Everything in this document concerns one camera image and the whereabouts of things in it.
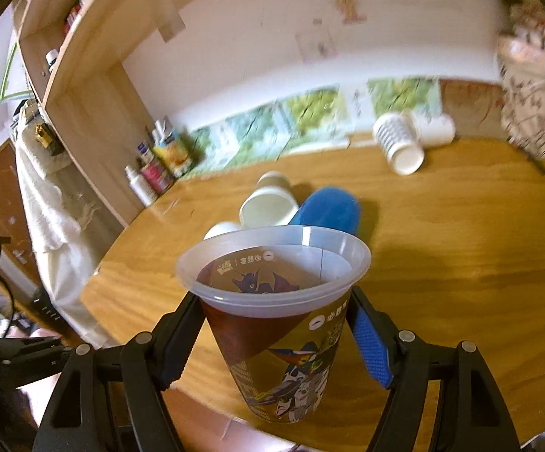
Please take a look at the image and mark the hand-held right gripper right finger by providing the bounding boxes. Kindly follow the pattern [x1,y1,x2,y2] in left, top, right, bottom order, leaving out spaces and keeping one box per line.
[348,286,522,452]

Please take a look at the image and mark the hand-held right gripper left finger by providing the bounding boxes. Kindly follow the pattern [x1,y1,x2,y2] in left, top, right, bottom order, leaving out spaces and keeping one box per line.
[33,288,207,452]

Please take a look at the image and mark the printed clear plastic cup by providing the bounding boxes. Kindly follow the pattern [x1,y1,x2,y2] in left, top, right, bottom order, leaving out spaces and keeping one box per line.
[175,226,372,426]

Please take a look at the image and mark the small white cup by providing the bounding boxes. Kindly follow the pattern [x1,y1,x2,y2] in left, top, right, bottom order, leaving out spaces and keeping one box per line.
[203,221,244,242]

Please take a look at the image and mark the blue plastic cup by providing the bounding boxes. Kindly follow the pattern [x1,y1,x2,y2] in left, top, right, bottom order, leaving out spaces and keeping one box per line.
[288,186,362,235]

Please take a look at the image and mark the plain white paper cup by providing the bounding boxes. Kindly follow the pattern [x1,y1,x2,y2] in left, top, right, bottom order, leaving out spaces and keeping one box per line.
[239,171,300,228]

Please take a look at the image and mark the striped white paper cup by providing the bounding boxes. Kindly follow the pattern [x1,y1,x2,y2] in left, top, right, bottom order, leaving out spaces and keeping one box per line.
[373,112,425,176]

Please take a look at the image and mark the white plastic bottle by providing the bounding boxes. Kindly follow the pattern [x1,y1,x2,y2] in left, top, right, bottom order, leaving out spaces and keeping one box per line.
[125,165,159,207]

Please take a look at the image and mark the white towel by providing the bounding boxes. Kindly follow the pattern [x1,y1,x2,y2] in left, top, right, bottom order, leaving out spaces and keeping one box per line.
[15,125,113,347]

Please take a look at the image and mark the red label jar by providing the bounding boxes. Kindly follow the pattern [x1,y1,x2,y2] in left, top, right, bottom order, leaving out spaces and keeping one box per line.
[140,159,175,195]

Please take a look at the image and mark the yellow printed carton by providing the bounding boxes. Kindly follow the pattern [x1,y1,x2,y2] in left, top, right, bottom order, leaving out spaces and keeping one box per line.
[153,128,195,180]

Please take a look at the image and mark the green landscape poster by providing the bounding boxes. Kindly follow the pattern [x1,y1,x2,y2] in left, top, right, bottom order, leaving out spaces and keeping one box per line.
[178,76,443,180]

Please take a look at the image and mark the wooden shelf unit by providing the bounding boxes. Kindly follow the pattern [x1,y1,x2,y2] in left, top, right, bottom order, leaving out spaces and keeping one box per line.
[13,0,236,228]

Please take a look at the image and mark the floral printed cloth bag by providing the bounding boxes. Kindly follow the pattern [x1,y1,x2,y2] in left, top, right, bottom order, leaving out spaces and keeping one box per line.
[495,2,545,161]

